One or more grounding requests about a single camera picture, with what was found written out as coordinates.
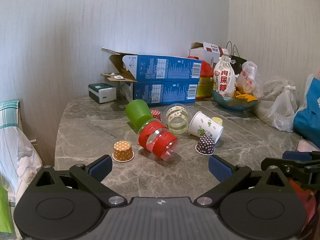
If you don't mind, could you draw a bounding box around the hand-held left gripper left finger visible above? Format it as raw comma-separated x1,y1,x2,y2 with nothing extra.
30,154,127,208

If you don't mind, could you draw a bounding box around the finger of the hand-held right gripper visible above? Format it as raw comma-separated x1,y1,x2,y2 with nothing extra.
261,157,320,190
282,151,320,161

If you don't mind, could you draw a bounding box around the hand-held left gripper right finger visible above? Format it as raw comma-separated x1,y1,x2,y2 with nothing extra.
194,154,295,207

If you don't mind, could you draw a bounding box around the orange dotted paper cup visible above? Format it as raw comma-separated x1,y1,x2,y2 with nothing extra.
112,140,135,162

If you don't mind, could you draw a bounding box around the purple dotted paper cup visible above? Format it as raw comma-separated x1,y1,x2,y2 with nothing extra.
195,135,216,156

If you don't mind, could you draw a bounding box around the white floral paper cup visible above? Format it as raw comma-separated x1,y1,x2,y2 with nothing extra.
188,111,224,144

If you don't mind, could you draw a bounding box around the clear cup with red bands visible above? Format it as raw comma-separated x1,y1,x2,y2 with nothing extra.
137,121,180,161

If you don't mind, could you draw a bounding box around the clear cup with yellow bands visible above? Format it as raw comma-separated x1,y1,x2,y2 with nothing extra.
164,103,190,137

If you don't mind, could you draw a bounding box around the green plastic cup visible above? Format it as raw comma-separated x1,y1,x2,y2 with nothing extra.
125,99,153,131

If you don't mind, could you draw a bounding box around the red dotted paper cup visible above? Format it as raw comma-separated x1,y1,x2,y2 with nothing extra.
150,110,163,122

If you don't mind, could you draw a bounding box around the red object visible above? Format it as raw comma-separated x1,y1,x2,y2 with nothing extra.
287,177,317,229

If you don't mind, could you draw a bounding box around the blue shopping bag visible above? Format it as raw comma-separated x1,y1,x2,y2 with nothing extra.
293,74,320,142

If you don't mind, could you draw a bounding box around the translucent knotted plastic bag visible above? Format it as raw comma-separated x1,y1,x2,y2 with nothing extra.
254,76,300,132

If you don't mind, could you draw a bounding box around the teal ceramic bowl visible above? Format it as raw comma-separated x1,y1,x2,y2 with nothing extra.
211,88,258,112

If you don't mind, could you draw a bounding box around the green and white tissue box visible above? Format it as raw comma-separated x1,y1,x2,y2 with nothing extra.
88,83,117,104

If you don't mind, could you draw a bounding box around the orange snack packet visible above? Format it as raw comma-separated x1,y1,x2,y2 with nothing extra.
234,91,258,102

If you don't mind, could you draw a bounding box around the red and yellow box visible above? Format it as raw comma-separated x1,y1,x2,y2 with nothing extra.
196,60,217,99

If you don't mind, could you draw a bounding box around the striped cloth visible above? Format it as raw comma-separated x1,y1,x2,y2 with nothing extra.
0,100,43,203

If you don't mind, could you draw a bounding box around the clear plastic snack bag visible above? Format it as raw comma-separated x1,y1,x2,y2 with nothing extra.
235,61,265,99

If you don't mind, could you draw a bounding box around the green plastic sheet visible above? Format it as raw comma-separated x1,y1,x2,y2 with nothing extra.
0,184,16,239

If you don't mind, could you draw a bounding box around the black paper bag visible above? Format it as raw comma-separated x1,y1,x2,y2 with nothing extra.
226,41,248,75

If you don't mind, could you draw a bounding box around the open blue cardboard box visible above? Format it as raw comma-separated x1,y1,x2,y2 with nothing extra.
101,47,203,83

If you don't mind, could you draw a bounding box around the white cardboard carton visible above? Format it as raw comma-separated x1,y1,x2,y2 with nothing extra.
188,41,230,67

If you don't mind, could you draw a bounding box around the white drawstring pouch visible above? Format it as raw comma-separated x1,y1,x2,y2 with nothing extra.
212,55,237,98

